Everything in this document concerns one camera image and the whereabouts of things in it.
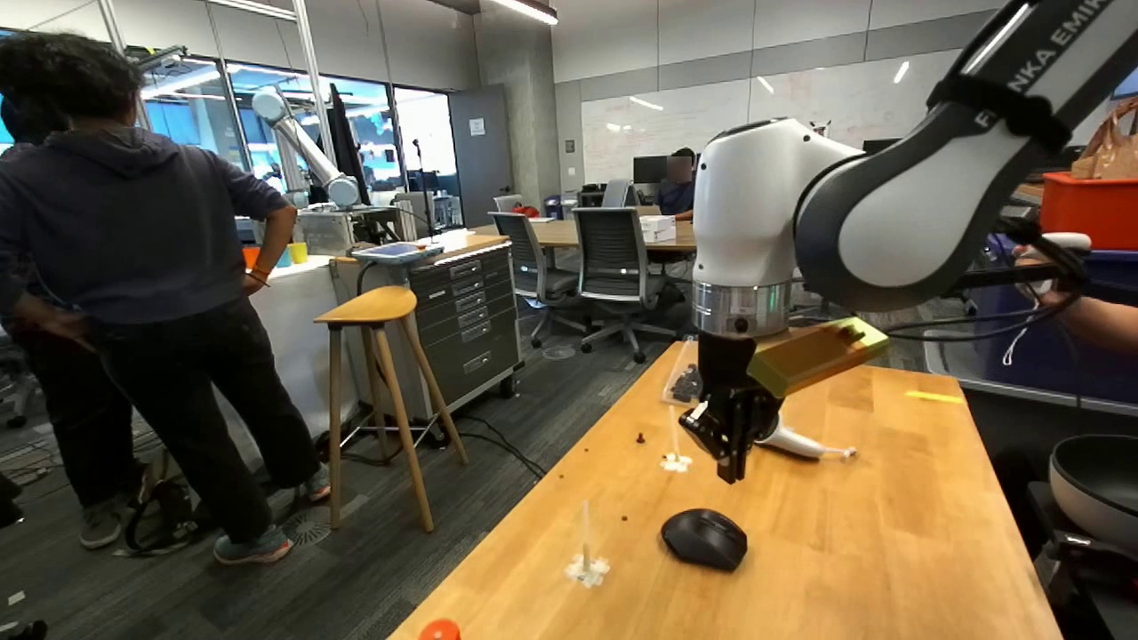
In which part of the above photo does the seated person dark hair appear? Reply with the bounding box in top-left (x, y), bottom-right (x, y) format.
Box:
top-left (657, 146), bottom-right (695, 218)

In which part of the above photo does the wooden bar stool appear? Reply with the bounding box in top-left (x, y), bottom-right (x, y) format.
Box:
top-left (320, 286), bottom-right (469, 529)

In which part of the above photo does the white marker stand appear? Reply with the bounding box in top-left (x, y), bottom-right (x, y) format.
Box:
top-left (564, 504), bottom-right (612, 590)
top-left (662, 422), bottom-right (693, 472)

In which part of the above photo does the black computer mouse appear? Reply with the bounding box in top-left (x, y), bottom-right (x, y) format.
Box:
top-left (662, 508), bottom-right (748, 572)

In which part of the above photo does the far white marker stand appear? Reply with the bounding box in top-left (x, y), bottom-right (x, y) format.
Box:
top-left (564, 504), bottom-right (612, 590)

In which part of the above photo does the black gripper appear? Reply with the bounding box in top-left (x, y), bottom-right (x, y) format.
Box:
top-left (680, 333), bottom-right (783, 485)

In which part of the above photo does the grey drawer cabinet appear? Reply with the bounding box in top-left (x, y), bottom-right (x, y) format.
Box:
top-left (352, 232), bottom-right (524, 408)

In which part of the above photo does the near white marker stand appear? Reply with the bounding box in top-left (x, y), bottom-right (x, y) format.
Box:
top-left (662, 422), bottom-right (693, 472)

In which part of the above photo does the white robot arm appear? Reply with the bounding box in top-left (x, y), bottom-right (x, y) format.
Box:
top-left (685, 0), bottom-right (1138, 485)

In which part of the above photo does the red cup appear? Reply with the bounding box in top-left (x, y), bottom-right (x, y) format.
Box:
top-left (418, 619), bottom-right (461, 640)

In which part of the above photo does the standing person dark hoodie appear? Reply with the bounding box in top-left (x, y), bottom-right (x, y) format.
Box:
top-left (0, 33), bottom-right (331, 566)

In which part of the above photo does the grey mesh office chair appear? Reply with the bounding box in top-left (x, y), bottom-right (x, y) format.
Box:
top-left (574, 205), bottom-right (650, 359)

